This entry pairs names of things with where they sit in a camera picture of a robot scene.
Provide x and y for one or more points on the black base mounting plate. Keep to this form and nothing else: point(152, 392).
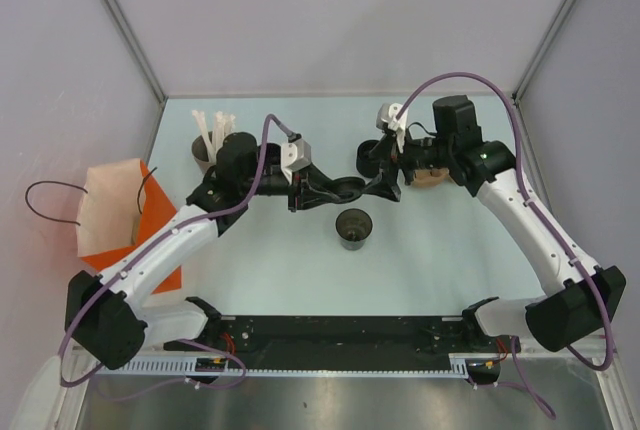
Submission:
point(428, 334)

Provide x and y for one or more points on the grey straw holder cup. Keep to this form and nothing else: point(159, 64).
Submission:
point(199, 150)

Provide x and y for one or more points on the black smooth coffee cup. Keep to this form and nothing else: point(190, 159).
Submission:
point(273, 154)

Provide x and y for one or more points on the black cup lid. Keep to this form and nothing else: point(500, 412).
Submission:
point(347, 189)

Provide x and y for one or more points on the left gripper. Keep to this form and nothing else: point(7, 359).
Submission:
point(310, 188)

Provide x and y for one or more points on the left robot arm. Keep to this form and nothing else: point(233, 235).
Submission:
point(108, 315)

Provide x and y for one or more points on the orange paper bag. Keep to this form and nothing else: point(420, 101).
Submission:
point(115, 194)

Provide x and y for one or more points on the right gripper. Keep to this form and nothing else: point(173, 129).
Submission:
point(399, 160)

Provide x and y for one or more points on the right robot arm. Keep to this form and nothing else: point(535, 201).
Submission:
point(579, 295)

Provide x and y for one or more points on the black ribbed coffee cup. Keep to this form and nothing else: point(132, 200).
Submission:
point(370, 158)

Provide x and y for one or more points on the white cable duct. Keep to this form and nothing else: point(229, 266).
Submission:
point(338, 361)

